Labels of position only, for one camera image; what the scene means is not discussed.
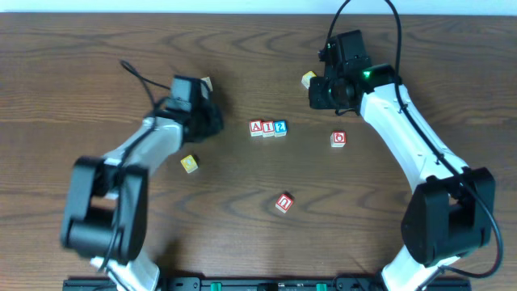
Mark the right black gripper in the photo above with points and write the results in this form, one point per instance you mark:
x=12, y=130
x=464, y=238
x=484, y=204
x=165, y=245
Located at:
x=323, y=94

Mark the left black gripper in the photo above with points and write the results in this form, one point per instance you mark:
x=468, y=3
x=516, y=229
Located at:
x=211, y=121

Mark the red letter A block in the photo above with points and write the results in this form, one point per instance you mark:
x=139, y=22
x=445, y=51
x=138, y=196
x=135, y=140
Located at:
x=256, y=128

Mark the blue number 2 block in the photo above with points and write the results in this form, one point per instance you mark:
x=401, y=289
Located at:
x=280, y=128

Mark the red letter I block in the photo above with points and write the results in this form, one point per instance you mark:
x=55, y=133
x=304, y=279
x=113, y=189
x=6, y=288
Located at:
x=268, y=128

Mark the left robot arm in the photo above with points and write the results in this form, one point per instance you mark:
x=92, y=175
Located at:
x=105, y=216

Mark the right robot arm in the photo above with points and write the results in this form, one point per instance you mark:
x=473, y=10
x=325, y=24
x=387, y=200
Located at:
x=450, y=213

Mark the yellow block far side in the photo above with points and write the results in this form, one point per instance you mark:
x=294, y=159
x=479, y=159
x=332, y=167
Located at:
x=305, y=81

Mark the yellow block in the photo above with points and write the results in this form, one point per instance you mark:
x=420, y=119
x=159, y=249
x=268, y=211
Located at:
x=305, y=81
x=190, y=163

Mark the white patterned wooden block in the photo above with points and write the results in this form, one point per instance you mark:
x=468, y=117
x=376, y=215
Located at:
x=207, y=81

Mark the red letter G block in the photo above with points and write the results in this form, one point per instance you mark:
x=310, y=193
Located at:
x=338, y=139

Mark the yellow block near centre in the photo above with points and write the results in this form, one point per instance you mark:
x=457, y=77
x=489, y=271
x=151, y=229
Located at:
x=190, y=163

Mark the red letter U block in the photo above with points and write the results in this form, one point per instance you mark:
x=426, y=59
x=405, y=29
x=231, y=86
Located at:
x=284, y=202

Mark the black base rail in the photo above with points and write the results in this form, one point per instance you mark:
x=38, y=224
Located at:
x=343, y=283

